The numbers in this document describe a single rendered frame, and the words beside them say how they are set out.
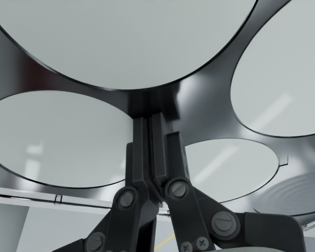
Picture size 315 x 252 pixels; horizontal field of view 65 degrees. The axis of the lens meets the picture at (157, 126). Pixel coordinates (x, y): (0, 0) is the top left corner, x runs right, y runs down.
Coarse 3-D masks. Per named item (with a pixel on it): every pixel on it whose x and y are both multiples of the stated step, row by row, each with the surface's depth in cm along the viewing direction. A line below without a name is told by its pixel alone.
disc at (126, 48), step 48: (0, 0) 9; (48, 0) 9; (96, 0) 9; (144, 0) 9; (192, 0) 9; (240, 0) 9; (48, 48) 10; (96, 48) 10; (144, 48) 11; (192, 48) 11
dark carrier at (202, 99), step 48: (288, 0) 9; (0, 48) 10; (240, 48) 11; (0, 96) 12; (96, 96) 12; (144, 96) 13; (192, 96) 13; (288, 144) 16; (48, 192) 20; (96, 192) 20; (288, 192) 22
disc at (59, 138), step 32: (32, 96) 12; (64, 96) 12; (0, 128) 14; (32, 128) 14; (64, 128) 14; (96, 128) 14; (128, 128) 14; (0, 160) 16; (32, 160) 16; (64, 160) 17; (96, 160) 17
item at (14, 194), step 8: (0, 192) 19; (8, 192) 19; (16, 192) 19; (24, 192) 20; (32, 192) 20; (40, 192) 20; (32, 200) 20; (40, 200) 20; (48, 200) 20; (56, 200) 20; (64, 200) 21; (72, 200) 21; (80, 200) 21; (88, 200) 21; (96, 200) 21; (104, 208) 22; (160, 208) 24
